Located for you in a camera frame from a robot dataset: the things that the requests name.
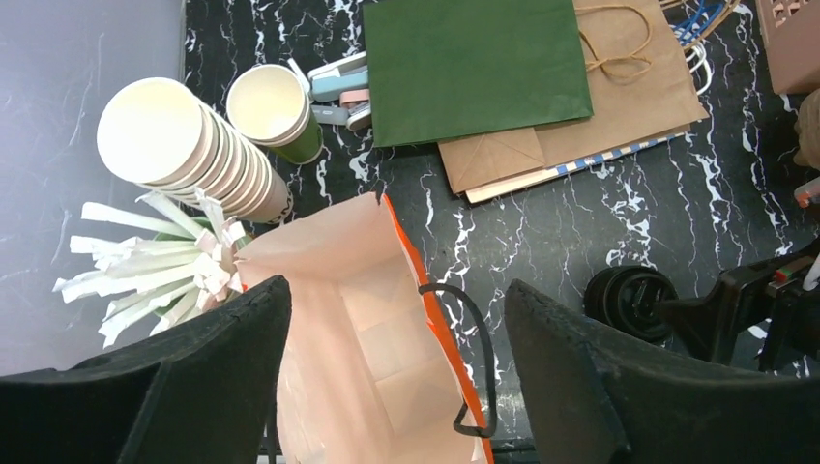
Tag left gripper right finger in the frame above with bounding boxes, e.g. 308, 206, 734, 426
504, 280, 819, 463

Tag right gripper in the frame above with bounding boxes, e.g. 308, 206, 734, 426
659, 239, 819, 372

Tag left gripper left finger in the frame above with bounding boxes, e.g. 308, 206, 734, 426
1, 275, 292, 463

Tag orange paper bag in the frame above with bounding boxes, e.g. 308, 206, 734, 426
237, 193, 492, 463

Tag black cup lids stack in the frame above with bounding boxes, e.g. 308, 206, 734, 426
583, 266, 678, 344

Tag green cup of straws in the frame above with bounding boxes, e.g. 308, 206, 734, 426
52, 191, 251, 347

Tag stack of pulp cup carriers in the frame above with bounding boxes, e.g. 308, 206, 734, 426
793, 89, 820, 170

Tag striped paper bag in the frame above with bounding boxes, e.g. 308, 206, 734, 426
465, 126, 689, 204

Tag brown kraft paper bag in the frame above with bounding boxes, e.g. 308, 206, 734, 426
438, 0, 710, 195

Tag pink desk file organizer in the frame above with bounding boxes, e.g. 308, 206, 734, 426
755, 0, 819, 94

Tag tall stack paper cups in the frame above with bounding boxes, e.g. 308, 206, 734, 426
97, 77, 294, 223

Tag green paper bag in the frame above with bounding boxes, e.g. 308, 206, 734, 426
364, 0, 593, 147

